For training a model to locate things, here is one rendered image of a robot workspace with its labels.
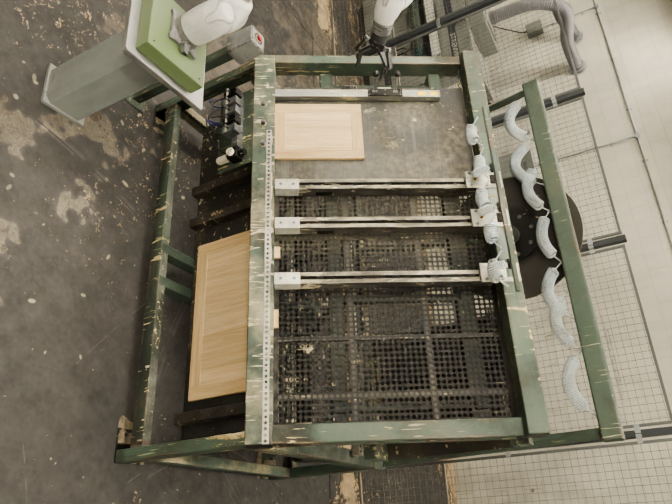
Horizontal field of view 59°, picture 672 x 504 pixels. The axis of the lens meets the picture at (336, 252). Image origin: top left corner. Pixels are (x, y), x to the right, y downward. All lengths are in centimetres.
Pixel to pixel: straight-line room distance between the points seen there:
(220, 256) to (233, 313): 38
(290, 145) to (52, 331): 151
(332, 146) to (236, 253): 80
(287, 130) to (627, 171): 557
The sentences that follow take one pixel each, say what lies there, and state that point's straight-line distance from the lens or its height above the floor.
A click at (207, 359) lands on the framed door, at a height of 36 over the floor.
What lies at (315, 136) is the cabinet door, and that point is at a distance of 337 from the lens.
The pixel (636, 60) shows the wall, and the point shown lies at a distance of 907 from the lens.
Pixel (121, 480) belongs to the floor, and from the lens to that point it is 330.
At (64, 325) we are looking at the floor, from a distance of 315.
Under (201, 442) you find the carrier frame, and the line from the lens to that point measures 289.
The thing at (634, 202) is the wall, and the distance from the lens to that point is 803.
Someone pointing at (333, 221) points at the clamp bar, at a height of 117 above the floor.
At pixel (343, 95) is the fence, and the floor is 123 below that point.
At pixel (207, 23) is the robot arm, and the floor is 102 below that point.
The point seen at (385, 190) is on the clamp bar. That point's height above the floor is 140.
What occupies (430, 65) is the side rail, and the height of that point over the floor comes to 168.
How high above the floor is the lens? 242
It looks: 25 degrees down
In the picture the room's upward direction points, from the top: 74 degrees clockwise
